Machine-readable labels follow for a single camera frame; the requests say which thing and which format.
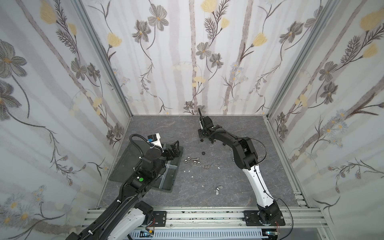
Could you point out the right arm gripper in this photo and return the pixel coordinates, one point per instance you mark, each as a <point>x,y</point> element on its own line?
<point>205,130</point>

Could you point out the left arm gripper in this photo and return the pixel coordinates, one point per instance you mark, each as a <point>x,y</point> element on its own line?
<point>175,152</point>

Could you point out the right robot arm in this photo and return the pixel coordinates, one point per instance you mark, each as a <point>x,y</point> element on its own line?
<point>246,159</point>

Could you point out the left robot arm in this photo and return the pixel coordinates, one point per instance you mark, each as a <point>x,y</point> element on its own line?
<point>128,211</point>

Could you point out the silver hex nut cluster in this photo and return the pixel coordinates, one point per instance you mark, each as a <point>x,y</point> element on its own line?
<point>194,161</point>

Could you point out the green compartment organizer box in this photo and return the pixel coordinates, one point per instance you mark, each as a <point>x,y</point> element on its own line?
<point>134,160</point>

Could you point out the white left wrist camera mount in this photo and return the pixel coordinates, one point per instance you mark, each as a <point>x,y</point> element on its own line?
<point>155,140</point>

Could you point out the silver wing nut near rail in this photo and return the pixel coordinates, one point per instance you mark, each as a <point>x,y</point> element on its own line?
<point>217,190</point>

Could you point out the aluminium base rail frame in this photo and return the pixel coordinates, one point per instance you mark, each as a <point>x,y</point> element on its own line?
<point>295,223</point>

